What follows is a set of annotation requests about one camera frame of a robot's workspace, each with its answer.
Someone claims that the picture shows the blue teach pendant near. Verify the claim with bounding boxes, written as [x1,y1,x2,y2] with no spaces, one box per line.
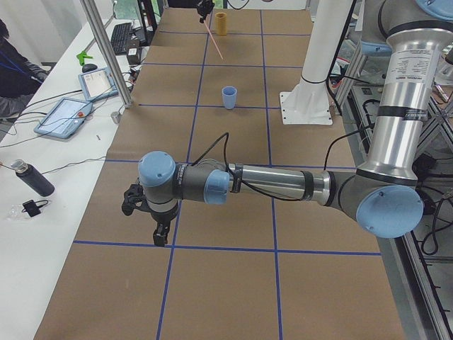
[34,98,93,140]

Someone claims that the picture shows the bamboo cup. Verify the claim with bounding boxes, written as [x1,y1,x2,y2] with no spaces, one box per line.
[215,12,227,36]

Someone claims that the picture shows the small black adapter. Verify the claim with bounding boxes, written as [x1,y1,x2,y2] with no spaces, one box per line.
[22,200,49,217]

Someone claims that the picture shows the blue plastic cup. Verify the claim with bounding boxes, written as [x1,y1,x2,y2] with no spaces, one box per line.
[222,86,237,110]

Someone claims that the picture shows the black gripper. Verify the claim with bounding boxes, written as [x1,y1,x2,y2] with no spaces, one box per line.
[151,211,178,247]
[196,0,214,22]

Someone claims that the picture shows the blue teach pendant far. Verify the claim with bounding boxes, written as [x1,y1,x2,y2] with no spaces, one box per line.
[78,67,118,102]

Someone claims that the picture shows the black box on desk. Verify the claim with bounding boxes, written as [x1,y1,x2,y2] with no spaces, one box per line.
[127,47,142,65]

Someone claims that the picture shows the aluminium frame post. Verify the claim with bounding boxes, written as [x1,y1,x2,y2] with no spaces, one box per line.
[80,0,132,108]

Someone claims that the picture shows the blue teach pendant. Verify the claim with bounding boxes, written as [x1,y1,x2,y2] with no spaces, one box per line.
[34,98,93,140]
[78,67,118,102]

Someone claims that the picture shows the black keyboard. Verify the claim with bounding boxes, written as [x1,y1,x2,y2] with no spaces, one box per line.
[110,23,132,55]

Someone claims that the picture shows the black computer mouse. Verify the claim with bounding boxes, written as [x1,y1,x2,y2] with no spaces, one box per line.
[82,63,98,73]

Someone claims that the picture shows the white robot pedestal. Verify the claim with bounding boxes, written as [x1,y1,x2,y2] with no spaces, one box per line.
[280,0,354,125]

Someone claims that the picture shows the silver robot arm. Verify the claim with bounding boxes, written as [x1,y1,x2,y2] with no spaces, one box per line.
[137,1,452,247]

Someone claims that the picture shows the seated person dark clothes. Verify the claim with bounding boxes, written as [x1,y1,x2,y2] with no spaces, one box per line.
[0,21,48,118]

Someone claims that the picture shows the black water bottle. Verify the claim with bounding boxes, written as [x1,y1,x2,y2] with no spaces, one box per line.
[11,159,55,197]

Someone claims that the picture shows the green clamp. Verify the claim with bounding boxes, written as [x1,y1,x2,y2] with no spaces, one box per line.
[76,50,93,66]

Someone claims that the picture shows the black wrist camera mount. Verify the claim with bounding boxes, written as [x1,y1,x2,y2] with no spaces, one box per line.
[121,183,150,216]

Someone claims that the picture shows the pink chopstick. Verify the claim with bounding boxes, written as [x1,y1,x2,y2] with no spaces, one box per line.
[204,19,224,60]

